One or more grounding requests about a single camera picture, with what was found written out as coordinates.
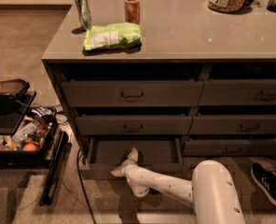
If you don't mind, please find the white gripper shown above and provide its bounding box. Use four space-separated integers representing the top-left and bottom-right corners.
111 147 139 177

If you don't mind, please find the grey drawer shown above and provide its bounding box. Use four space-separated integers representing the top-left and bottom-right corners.
199 79 276 106
62 80 202 107
182 139 276 157
190 115 276 134
80 138 188 180
75 115 192 135

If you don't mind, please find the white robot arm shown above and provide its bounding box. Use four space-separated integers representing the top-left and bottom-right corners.
111 147 245 224

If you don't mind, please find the orange fruit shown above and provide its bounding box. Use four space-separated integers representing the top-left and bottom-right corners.
23 143 37 151

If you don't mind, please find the black bin with groceries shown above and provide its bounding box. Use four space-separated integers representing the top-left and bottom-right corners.
0 106 57 167

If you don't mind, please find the green chip bag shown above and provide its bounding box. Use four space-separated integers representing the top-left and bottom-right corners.
83 22 142 51

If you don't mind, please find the black tray with lid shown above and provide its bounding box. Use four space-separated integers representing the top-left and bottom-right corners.
0 78 30 100

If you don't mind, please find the black sneaker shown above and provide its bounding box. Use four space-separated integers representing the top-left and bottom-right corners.
250 162 276 206

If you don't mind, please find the red soda can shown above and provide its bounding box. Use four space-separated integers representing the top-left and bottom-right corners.
124 0 140 24

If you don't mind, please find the green silver soda can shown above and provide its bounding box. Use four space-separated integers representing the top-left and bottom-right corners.
74 0 92 30

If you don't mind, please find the black floor cable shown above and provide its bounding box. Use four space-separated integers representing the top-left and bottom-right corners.
76 148 97 224

